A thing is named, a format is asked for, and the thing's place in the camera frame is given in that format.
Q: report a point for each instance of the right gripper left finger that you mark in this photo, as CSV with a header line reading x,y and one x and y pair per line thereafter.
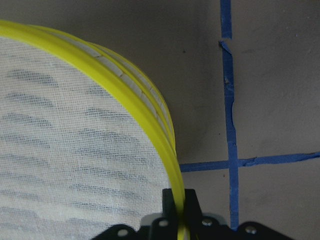
x,y
169,210

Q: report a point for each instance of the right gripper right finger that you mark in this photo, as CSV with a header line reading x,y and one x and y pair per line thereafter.
x,y
192,209

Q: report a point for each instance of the yellow steamer layer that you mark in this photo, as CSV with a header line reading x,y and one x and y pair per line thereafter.
x,y
136,92
31,35

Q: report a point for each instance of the white steamer cloth liner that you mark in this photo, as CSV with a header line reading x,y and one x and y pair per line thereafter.
x,y
73,161

